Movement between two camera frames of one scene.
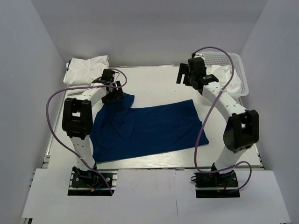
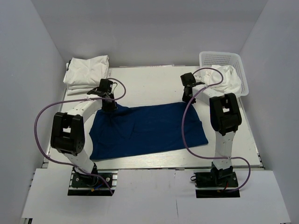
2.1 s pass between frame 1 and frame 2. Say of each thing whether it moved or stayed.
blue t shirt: stayed
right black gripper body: moved
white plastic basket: stayed
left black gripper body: moved
